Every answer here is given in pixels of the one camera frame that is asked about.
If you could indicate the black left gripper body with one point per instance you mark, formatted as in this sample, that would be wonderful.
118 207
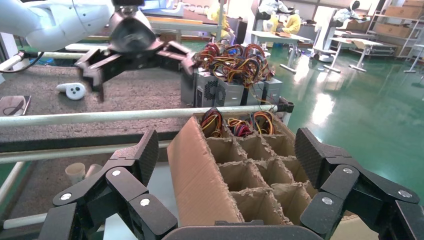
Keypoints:
132 33

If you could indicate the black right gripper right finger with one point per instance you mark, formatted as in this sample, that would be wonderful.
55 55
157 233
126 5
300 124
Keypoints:
344 185

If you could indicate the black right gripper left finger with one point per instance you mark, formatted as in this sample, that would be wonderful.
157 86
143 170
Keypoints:
126 185

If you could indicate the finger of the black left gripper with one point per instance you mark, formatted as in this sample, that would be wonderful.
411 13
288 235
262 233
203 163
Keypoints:
177 54
99 64

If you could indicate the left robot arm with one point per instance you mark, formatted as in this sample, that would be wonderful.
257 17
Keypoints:
49 20

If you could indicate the wooden top workbench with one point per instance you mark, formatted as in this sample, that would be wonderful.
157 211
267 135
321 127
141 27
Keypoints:
179 21

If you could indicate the beige paper cup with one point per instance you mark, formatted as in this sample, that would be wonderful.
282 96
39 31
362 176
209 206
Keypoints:
94 170
75 172

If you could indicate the white VR controller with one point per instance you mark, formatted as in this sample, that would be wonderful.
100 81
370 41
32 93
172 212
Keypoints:
74 91

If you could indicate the grey felt cart deck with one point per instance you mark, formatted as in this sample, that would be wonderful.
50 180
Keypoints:
132 89

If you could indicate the grey power supply unit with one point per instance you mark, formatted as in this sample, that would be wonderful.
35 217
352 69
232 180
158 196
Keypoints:
232 94
202 89
273 91

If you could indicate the seated person in yellow coat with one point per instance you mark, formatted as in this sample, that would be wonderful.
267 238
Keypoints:
293 23
220 16

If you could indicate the cardboard box with dividers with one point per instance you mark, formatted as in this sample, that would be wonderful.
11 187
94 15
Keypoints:
198 179

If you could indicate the black pipe end connector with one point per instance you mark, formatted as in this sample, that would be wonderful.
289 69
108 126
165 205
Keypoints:
285 106

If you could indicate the white work table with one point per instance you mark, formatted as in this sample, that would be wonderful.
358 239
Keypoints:
351 41
278 37
418 46

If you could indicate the black equipment case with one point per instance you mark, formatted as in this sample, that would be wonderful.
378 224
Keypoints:
381 50

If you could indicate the white wheeled robot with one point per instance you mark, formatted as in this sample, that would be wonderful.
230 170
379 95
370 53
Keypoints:
323 26

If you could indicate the metal shelf rack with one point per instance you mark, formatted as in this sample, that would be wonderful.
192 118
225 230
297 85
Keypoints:
394 30

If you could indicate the long white pipe rail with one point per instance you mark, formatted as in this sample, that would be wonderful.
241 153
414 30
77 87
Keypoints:
116 115

